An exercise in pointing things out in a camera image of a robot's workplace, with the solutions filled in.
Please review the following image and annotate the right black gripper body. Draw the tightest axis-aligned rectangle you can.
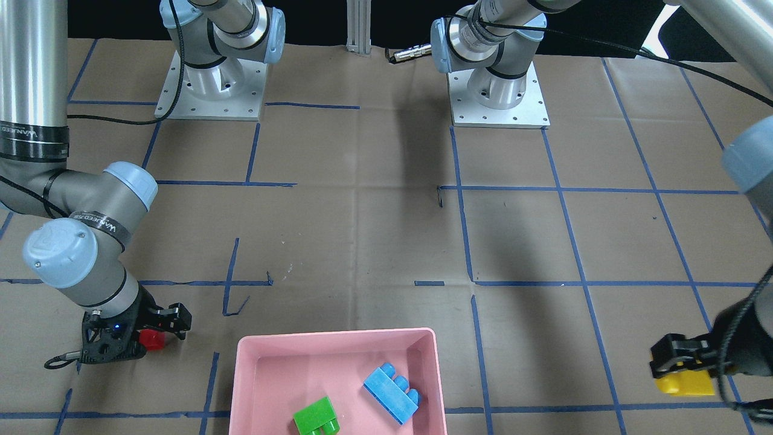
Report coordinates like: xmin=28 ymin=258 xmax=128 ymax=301
xmin=112 ymin=285 xmax=161 ymax=345

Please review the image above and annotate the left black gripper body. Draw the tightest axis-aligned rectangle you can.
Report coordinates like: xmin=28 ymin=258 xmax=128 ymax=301
xmin=713 ymin=300 xmax=772 ymax=377

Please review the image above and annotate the red toy block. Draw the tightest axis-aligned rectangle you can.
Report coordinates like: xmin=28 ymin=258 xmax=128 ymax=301
xmin=138 ymin=329 xmax=166 ymax=352

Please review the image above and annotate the yellow toy block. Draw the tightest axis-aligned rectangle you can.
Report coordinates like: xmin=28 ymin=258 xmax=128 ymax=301
xmin=654 ymin=362 xmax=716 ymax=398

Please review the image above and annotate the green toy block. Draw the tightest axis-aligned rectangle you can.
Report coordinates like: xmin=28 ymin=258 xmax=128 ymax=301
xmin=293 ymin=396 xmax=341 ymax=434

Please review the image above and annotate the blue toy block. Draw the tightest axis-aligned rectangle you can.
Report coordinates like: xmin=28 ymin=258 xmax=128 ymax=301
xmin=364 ymin=362 xmax=422 ymax=426

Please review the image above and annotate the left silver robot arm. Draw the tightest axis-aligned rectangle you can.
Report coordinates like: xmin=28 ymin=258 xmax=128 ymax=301
xmin=430 ymin=1 xmax=771 ymax=380

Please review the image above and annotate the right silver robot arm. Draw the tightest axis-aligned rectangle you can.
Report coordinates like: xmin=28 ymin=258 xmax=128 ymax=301
xmin=2 ymin=1 xmax=286 ymax=341

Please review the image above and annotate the pink plastic box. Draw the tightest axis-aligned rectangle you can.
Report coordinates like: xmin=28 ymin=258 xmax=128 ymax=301
xmin=229 ymin=327 xmax=447 ymax=434

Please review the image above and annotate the metal cylinder connector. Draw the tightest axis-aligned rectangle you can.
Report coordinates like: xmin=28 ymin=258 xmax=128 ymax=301
xmin=384 ymin=43 xmax=432 ymax=65

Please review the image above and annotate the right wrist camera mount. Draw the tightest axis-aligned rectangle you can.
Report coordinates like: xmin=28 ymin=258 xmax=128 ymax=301
xmin=43 ymin=309 xmax=147 ymax=370

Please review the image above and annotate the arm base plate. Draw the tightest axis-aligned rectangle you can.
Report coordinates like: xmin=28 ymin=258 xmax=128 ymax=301
xmin=446 ymin=63 xmax=551 ymax=129
xmin=168 ymin=57 xmax=269 ymax=121

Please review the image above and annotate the aluminium frame post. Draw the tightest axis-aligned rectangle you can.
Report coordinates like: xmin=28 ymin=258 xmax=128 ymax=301
xmin=345 ymin=0 xmax=372 ymax=57

